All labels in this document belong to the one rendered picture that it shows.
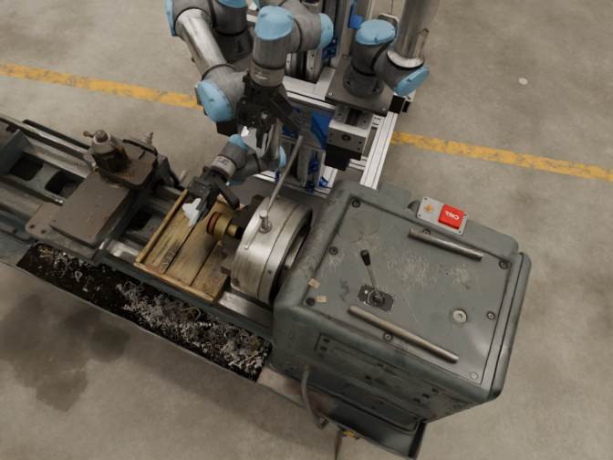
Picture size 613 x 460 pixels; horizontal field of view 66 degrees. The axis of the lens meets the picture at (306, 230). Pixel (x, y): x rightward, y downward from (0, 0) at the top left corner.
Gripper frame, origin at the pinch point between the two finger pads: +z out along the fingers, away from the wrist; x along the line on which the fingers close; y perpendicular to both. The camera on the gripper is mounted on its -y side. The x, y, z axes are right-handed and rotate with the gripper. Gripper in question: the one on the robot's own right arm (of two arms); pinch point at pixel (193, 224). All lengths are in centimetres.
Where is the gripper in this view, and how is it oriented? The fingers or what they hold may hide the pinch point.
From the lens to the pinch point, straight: 149.4
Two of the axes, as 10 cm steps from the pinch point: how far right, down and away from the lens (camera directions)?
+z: -4.1, 7.9, -4.5
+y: -9.1, -3.9, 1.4
